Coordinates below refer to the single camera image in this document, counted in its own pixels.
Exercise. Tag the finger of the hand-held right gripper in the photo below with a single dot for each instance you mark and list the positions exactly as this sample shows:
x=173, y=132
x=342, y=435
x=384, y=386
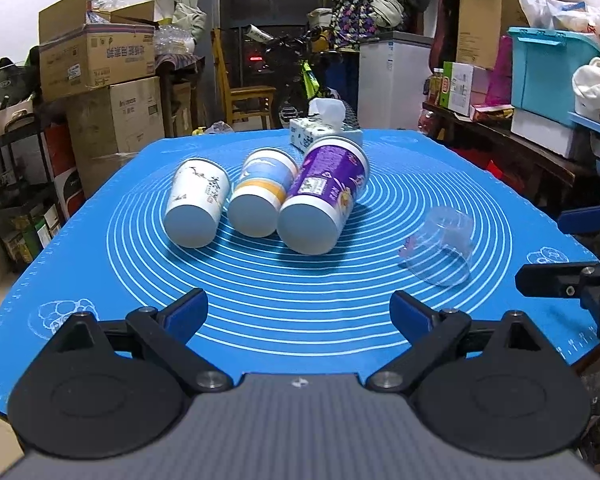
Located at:
x=550, y=280
x=585, y=220

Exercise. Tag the white ink-print paper cup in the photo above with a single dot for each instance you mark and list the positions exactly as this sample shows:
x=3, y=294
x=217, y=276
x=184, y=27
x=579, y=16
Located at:
x=195, y=200

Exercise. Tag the green and white carton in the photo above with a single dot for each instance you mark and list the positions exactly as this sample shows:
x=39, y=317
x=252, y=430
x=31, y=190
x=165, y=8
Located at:
x=457, y=87

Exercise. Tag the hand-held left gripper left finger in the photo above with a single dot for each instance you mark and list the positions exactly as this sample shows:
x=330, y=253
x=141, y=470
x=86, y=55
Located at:
x=187, y=310

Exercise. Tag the soft tissue pack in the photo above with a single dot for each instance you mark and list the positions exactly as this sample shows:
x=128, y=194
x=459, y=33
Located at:
x=305, y=135

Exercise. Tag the floral cloth bundle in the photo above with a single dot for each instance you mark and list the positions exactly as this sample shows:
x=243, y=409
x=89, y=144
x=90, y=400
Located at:
x=350, y=20

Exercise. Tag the bicycle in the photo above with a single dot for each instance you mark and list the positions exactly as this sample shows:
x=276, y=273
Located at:
x=300, y=60

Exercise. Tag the teal plastic storage bin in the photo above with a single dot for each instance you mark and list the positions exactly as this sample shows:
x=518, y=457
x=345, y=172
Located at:
x=545, y=75

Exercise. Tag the blue and yellow paper cup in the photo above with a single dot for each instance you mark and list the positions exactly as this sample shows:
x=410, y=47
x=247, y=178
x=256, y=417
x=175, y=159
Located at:
x=260, y=195

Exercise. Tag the dark wooden side table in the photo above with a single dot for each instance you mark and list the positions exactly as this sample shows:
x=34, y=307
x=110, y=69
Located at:
x=520, y=155

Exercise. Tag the clear plastic cup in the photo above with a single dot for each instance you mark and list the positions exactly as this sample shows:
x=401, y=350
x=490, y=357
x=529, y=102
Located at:
x=445, y=245

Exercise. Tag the open cardboard box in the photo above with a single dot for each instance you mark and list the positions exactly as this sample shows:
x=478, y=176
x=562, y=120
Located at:
x=95, y=60

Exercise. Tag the large plain cardboard box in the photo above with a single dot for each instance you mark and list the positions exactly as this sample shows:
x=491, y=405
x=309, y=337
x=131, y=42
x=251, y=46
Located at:
x=120, y=125

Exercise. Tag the wooden chair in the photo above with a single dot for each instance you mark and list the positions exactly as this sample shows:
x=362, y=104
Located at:
x=245, y=97

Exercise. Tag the dark bag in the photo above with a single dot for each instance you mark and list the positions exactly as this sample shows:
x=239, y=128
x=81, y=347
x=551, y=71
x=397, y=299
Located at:
x=12, y=80

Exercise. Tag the white chest freezer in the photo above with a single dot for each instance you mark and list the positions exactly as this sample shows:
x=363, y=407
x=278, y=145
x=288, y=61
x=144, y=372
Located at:
x=390, y=80

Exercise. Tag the tall cardboard box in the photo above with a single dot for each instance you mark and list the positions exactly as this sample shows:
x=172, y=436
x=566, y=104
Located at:
x=485, y=20

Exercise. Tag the purple paper cup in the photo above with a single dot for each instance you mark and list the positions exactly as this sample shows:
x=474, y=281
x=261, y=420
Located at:
x=320, y=190

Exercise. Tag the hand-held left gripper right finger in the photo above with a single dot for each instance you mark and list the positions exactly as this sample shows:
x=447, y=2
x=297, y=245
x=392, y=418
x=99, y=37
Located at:
x=410, y=312

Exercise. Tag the blue silicone baking mat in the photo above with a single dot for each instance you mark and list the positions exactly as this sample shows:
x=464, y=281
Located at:
x=300, y=280

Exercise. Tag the metal storage shelf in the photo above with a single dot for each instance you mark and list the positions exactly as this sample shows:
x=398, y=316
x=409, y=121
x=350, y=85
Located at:
x=10, y=200

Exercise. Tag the white foam box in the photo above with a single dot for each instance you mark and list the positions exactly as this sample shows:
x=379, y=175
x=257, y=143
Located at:
x=540, y=132

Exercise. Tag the white cloth pile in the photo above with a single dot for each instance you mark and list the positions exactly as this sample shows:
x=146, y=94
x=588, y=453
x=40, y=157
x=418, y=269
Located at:
x=597, y=85

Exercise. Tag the white plastic bag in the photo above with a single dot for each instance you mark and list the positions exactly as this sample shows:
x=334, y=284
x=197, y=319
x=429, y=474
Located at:
x=540, y=5

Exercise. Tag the drink bottle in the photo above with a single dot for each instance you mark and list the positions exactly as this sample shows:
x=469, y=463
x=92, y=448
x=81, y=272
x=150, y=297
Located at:
x=435, y=87

